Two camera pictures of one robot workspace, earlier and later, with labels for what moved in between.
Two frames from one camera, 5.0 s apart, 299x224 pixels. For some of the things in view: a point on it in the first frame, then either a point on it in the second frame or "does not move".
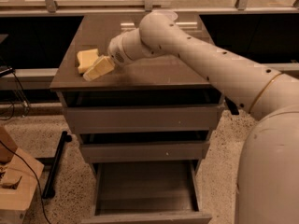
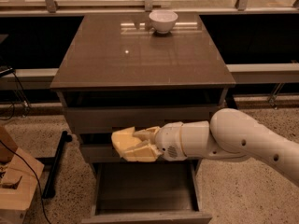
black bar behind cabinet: x=233 y=107 does not move
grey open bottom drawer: x=147 y=193 does not move
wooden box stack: x=19 y=173 does not move
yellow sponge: x=85 y=58 → x=124 y=140
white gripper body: x=116 y=52 → x=168 y=141
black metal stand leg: x=55 y=161 does not move
